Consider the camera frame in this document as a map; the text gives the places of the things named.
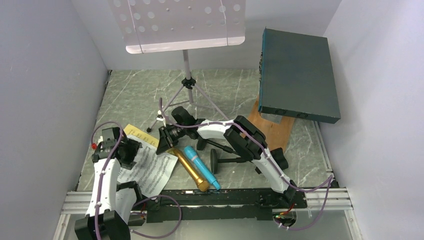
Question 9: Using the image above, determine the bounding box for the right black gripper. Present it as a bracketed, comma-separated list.
[156, 124, 188, 155]

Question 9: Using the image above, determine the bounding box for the yellow paper sheet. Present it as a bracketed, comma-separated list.
[124, 124, 159, 148]

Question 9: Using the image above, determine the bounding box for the white sheet music page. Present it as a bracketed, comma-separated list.
[118, 135, 178, 197]

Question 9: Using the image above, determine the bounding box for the black microphone stand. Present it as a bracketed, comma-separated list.
[196, 138, 289, 170]
[210, 149, 252, 174]

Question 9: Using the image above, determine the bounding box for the lilac music stand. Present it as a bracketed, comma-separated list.
[108, 0, 247, 112]

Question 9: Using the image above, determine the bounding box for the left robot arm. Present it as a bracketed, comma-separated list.
[74, 125, 144, 240]

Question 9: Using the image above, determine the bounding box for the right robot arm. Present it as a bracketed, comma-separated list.
[156, 106, 296, 208]

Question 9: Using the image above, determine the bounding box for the blue microphone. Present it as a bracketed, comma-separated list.
[184, 146, 221, 190]

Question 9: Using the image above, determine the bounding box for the gold microphone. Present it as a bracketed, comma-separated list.
[165, 148, 210, 192]

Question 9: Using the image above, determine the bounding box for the wooden base board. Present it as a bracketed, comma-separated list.
[247, 97, 295, 153]

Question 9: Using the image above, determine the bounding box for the dark teal tilted board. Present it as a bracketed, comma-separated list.
[258, 28, 341, 124]

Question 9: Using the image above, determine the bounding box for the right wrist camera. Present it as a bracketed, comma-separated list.
[156, 110, 166, 125]

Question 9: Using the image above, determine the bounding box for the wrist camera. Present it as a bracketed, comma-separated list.
[156, 110, 166, 125]
[91, 127, 121, 159]

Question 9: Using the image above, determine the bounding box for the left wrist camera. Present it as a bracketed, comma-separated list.
[91, 127, 121, 159]

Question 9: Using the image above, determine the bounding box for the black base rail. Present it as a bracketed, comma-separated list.
[133, 188, 308, 223]

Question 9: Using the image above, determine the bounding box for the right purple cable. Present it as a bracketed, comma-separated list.
[158, 97, 334, 232]

